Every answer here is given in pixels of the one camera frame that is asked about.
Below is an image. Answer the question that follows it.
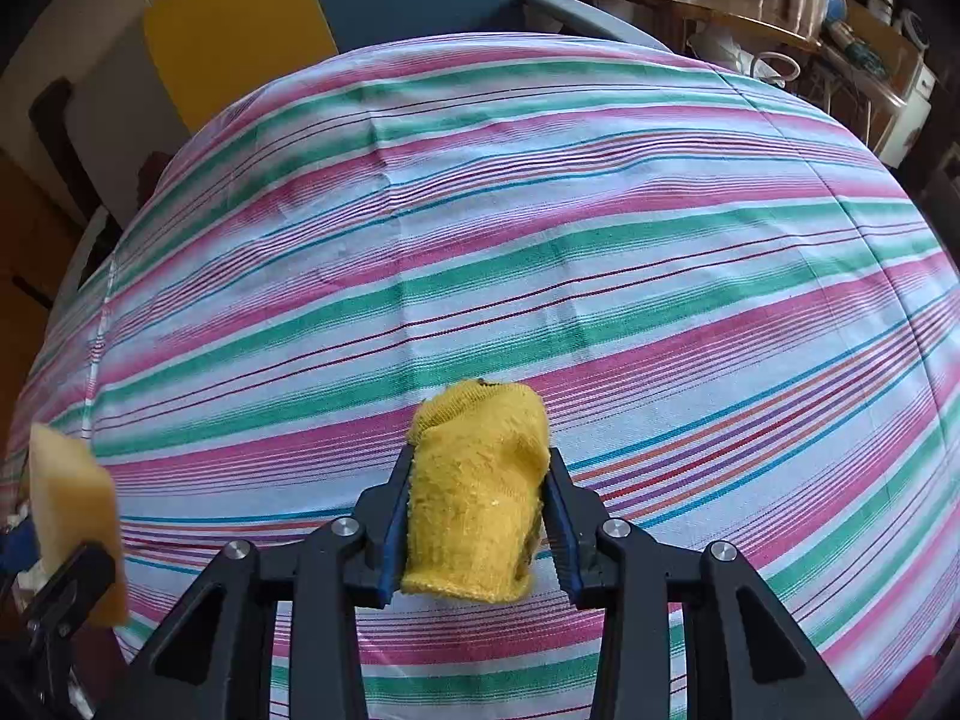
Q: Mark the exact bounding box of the yellow sponge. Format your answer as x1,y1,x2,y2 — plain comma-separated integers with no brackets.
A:
28,422,128,628

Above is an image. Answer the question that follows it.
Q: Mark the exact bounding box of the yellow knitted sock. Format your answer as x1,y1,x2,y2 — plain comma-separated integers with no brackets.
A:
400,379,550,605

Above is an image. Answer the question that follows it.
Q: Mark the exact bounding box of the striped bed sheet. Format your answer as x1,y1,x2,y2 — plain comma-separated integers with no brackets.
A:
2,32,958,712

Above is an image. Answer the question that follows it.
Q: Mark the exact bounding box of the wooden shelf stand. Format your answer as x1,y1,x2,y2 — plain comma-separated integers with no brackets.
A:
820,0,937,167

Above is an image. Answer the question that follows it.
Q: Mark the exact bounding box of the blue yellow grey chair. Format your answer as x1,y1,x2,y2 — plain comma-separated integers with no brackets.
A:
0,0,669,226

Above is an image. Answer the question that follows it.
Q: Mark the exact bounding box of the wooden desk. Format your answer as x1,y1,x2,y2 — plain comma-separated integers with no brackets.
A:
583,0,820,54

